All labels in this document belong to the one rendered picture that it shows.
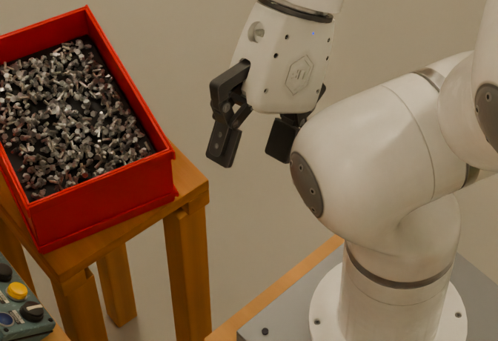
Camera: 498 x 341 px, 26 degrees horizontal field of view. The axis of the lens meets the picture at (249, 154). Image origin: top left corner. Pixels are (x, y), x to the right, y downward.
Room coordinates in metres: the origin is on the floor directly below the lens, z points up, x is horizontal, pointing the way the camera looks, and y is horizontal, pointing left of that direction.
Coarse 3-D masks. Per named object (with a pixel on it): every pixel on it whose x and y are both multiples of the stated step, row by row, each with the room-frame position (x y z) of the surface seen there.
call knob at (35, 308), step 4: (24, 304) 0.64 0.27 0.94; (28, 304) 0.64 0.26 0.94; (32, 304) 0.64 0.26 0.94; (36, 304) 0.65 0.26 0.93; (40, 304) 0.65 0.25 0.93; (24, 308) 0.64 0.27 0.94; (28, 308) 0.64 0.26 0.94; (32, 308) 0.64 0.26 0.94; (36, 308) 0.64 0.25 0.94; (40, 308) 0.64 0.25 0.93; (24, 312) 0.63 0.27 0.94; (28, 312) 0.63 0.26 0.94; (32, 312) 0.63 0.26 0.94; (36, 312) 0.63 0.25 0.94; (40, 312) 0.64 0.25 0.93; (28, 316) 0.63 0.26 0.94; (32, 316) 0.63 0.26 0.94; (36, 316) 0.63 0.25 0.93; (40, 316) 0.63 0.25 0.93
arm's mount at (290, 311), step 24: (336, 264) 0.72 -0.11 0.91; (456, 264) 0.71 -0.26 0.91; (288, 288) 0.68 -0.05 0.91; (312, 288) 0.68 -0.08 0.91; (456, 288) 0.68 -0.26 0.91; (480, 288) 0.68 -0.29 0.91; (264, 312) 0.65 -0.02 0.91; (288, 312) 0.65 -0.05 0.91; (480, 312) 0.65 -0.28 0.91; (240, 336) 0.62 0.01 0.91; (264, 336) 0.62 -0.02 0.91; (288, 336) 0.62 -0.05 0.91; (480, 336) 0.61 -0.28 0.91
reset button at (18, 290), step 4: (12, 284) 0.67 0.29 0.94; (16, 284) 0.67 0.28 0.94; (20, 284) 0.67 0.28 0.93; (8, 288) 0.67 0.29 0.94; (12, 288) 0.66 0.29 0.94; (16, 288) 0.66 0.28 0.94; (20, 288) 0.67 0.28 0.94; (24, 288) 0.67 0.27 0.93; (8, 292) 0.66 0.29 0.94; (12, 292) 0.66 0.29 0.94; (16, 292) 0.66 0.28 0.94; (20, 292) 0.66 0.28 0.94; (24, 292) 0.66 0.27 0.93; (12, 296) 0.66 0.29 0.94; (16, 296) 0.66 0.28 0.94; (20, 296) 0.66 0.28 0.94; (24, 296) 0.66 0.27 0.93
